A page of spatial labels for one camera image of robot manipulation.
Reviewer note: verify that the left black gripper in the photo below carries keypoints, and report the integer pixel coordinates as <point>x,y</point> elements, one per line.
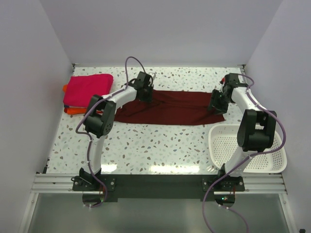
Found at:
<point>148,99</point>

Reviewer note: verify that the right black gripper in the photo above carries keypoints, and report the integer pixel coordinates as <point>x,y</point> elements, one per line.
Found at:
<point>220,109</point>

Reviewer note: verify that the dark red t-shirt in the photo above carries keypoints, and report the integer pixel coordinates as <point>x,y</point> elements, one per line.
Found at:
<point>170,108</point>

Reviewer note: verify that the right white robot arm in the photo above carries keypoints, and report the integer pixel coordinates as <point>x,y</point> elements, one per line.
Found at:
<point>257,127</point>

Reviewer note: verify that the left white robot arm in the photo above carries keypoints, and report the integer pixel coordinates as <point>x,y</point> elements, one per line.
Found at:
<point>99,119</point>

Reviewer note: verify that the white perforated plastic basket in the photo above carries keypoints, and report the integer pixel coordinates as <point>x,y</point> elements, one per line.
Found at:
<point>222,143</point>

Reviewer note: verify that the folded pink t-shirt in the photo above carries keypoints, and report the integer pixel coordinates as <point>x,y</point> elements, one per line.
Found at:
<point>80,89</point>

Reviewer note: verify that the folded orange t-shirt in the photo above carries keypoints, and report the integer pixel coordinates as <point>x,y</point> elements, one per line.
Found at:
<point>73,110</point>

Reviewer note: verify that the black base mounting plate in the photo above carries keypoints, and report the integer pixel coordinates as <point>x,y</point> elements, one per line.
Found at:
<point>111,188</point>

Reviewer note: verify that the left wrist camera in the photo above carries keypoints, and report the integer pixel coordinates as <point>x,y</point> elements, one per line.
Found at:
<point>153,74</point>

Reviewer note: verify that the aluminium extrusion rail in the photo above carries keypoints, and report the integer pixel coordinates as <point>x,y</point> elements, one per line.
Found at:
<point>253,183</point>

